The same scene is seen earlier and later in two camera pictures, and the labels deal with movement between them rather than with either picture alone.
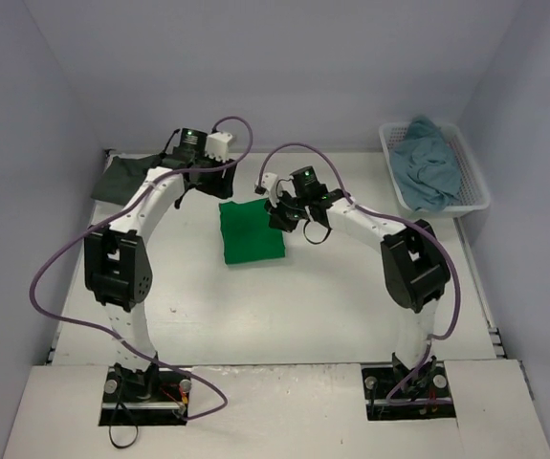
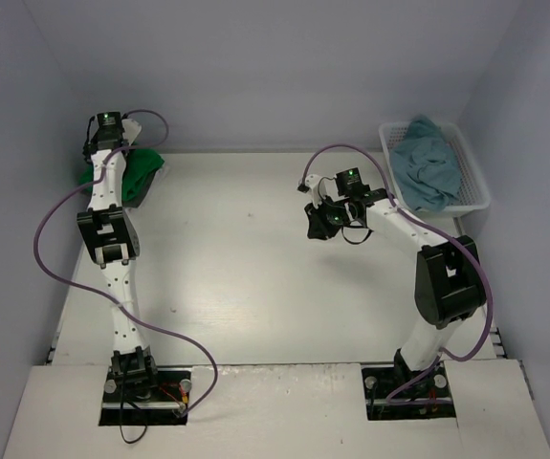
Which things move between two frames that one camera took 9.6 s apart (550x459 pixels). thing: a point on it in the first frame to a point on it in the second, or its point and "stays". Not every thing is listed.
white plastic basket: x=473 y=194 stays
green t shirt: x=247 y=234 to x=141 y=164
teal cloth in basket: x=426 y=167 stays
